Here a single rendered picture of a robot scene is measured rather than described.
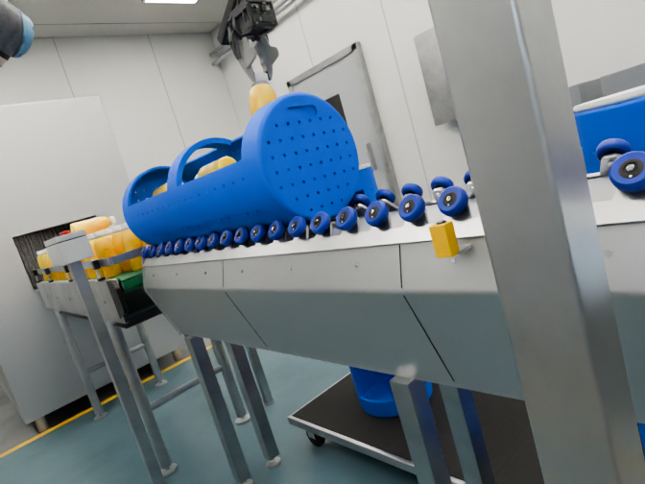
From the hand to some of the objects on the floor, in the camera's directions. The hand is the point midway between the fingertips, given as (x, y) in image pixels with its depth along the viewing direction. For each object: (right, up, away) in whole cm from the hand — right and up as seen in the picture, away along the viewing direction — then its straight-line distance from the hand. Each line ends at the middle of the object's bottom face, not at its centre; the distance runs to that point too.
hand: (258, 76), depth 104 cm
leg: (+58, -119, +4) cm, 133 cm away
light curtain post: (+58, -129, -55) cm, 152 cm away
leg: (-5, -127, +79) cm, 149 cm away
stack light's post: (-13, -121, +131) cm, 179 cm away
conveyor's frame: (-70, -136, +145) cm, 210 cm away
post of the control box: (-48, -140, +77) cm, 166 cm away
